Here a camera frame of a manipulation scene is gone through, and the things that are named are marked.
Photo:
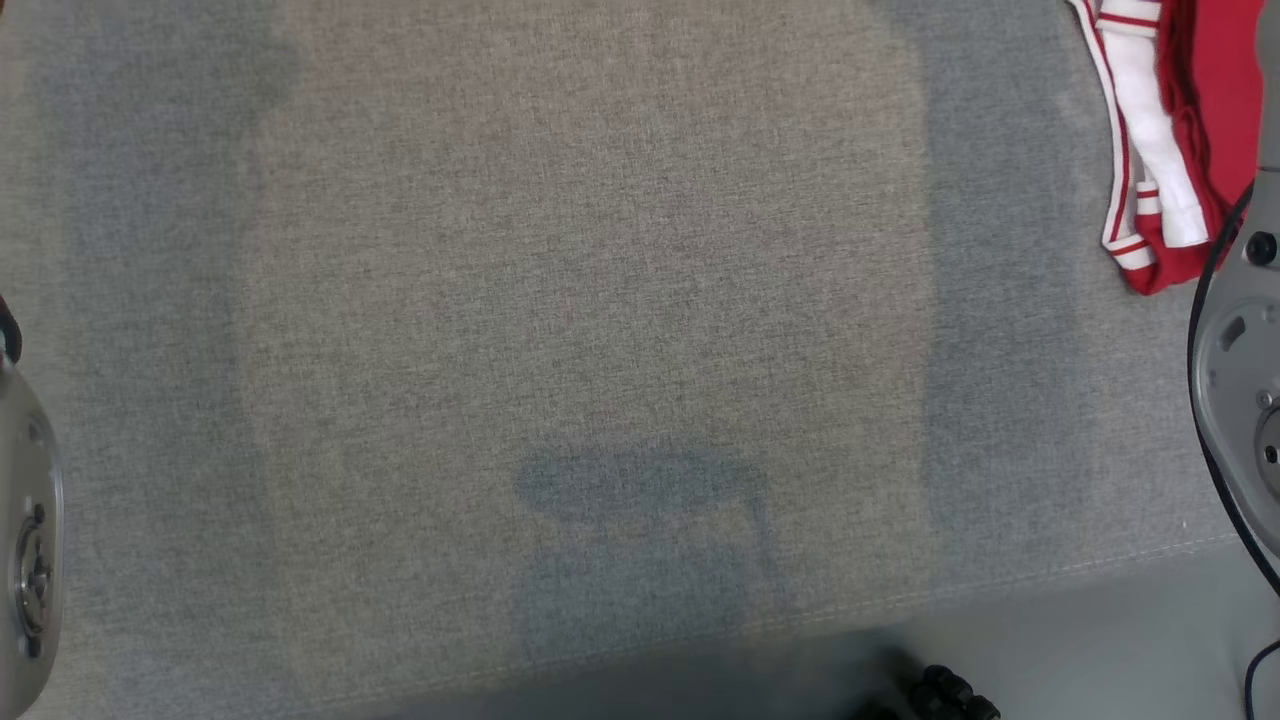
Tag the red basketball jersey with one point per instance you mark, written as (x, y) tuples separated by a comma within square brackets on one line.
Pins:
[(1215, 100)]

